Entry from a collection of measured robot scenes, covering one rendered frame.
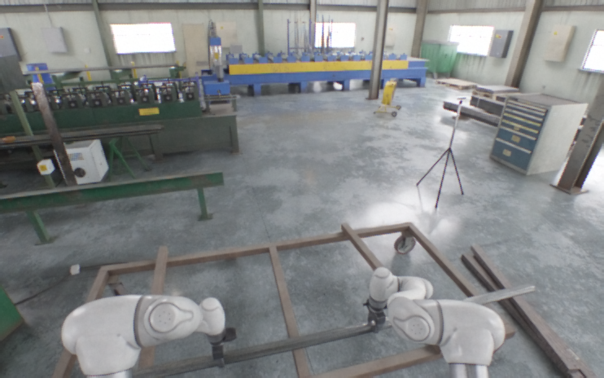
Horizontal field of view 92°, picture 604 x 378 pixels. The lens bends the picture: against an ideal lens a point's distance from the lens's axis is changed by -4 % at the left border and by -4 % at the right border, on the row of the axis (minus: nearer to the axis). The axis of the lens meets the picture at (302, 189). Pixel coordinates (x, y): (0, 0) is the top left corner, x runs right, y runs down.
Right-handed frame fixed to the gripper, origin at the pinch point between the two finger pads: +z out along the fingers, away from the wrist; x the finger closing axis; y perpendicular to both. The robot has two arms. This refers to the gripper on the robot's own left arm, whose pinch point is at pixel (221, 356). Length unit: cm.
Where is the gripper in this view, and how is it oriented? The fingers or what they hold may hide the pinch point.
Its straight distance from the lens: 171.2
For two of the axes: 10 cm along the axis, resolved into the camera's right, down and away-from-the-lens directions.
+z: 0.0, 8.8, 4.8
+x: 2.4, 4.7, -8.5
